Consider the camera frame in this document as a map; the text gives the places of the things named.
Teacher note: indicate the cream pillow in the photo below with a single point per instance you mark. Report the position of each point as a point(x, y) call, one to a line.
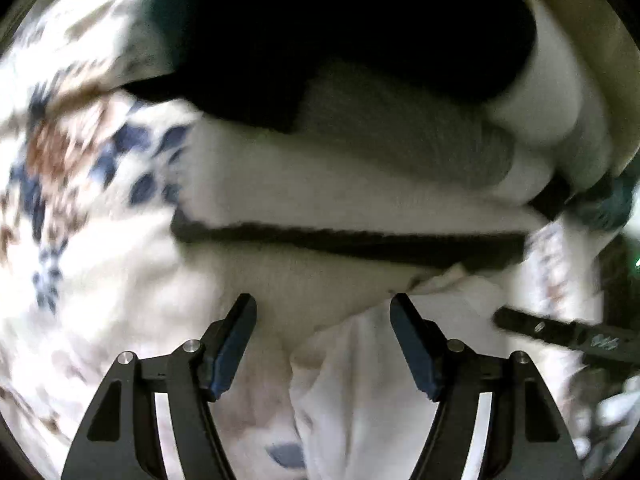
point(604, 43)

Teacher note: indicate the white cloth garment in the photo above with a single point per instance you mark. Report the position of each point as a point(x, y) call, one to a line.
point(357, 409)

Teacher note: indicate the floral and checked fleece blanket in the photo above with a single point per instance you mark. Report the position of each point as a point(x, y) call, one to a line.
point(94, 267)

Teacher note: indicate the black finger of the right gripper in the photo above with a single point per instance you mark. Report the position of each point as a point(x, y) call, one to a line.
point(525, 324)

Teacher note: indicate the dark teal velvet garment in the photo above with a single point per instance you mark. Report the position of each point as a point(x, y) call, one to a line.
point(607, 205)

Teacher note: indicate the stack of folded clothes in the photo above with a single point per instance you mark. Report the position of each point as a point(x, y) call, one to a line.
point(422, 131)

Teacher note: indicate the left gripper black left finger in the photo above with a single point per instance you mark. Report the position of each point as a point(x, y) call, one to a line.
point(119, 436)

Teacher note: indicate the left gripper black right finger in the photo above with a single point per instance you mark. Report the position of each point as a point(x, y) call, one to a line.
point(495, 417)

